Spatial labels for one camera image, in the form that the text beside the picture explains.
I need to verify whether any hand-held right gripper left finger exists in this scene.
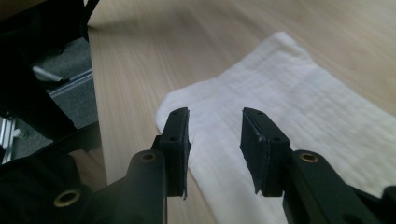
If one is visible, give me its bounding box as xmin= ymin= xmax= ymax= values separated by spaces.
xmin=151 ymin=106 xmax=191 ymax=201

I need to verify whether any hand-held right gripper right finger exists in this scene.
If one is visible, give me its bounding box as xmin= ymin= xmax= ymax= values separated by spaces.
xmin=239 ymin=106 xmax=292 ymax=198

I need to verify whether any white towel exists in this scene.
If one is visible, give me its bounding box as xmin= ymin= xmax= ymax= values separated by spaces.
xmin=155 ymin=31 xmax=396 ymax=224

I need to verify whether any aluminium floor rail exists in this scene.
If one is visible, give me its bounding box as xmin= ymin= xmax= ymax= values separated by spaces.
xmin=46 ymin=68 xmax=94 ymax=99

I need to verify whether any aluminium frame profile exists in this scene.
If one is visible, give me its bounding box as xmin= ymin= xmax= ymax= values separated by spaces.
xmin=0 ymin=114 xmax=18 ymax=164

